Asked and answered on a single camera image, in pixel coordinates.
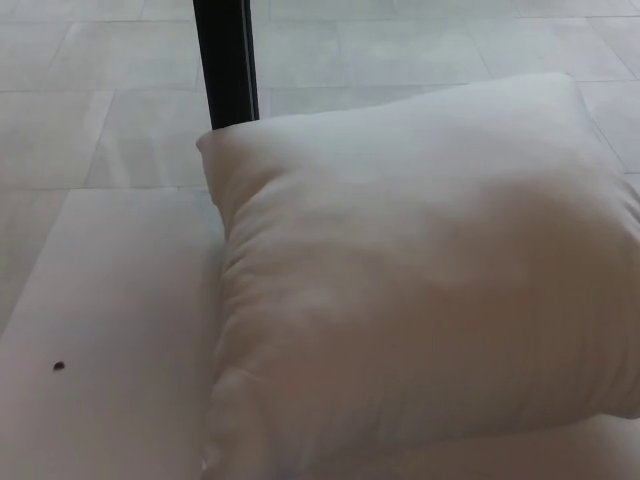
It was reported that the black metal post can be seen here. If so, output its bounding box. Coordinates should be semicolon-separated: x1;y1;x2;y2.
193;0;261;132

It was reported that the white square pillow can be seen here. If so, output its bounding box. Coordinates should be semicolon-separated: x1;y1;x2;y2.
195;71;640;480

